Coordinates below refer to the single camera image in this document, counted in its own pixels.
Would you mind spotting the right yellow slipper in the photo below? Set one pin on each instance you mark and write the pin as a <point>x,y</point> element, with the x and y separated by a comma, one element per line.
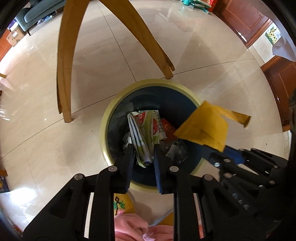
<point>167,219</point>

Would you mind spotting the left yellow slipper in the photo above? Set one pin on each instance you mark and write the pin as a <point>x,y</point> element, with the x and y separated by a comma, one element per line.
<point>123,204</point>

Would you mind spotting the yellow slipper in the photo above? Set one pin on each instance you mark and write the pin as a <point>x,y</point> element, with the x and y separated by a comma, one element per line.
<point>123,204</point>
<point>167,219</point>

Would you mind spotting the teal stepper machine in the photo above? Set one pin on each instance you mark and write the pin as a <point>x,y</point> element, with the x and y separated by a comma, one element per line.
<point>197,4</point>

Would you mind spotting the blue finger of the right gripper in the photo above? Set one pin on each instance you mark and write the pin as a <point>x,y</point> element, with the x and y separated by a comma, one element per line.
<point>213,156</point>
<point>234,154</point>

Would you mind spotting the yellow padded envelope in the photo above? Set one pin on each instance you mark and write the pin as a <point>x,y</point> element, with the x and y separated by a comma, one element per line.
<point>207,125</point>

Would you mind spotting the pink trouser legs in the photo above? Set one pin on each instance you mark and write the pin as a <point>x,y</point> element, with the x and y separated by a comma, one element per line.
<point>132,227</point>

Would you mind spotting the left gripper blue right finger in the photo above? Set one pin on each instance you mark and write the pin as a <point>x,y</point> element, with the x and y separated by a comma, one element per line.
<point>171,180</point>

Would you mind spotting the yellow rimmed trash bin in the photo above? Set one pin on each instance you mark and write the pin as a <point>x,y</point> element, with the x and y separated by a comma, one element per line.
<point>174,102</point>

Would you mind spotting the wooden table leg frame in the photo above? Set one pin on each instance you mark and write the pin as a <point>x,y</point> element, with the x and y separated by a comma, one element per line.
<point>90,63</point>

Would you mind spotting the dark teal sofa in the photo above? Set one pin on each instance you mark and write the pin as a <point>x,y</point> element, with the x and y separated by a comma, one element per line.
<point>27,17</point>

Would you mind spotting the green red snack wrapper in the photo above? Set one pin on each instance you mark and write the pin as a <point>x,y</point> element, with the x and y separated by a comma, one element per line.
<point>146,131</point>

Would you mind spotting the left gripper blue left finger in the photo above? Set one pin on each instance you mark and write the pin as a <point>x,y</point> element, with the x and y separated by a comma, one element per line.
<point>111,180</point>

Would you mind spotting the wooden door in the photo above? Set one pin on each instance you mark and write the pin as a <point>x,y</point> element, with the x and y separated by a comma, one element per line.
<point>243,18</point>

